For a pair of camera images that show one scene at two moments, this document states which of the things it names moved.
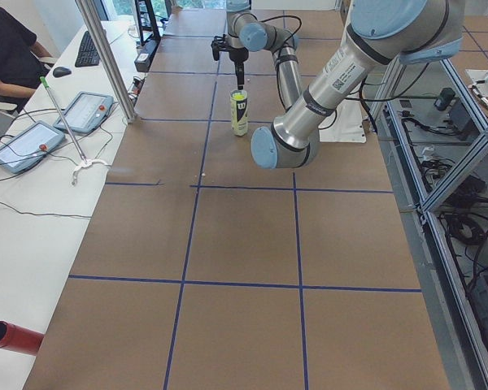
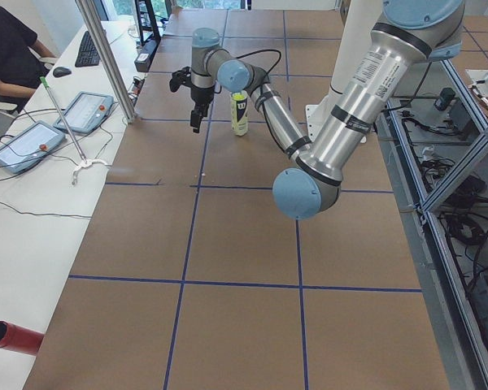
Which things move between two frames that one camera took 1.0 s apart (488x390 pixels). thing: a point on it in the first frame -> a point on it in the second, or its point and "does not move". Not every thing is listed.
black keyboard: (89, 54) does not move
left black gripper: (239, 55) -> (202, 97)
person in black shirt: (12, 58) does not move
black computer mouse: (60, 71) does not move
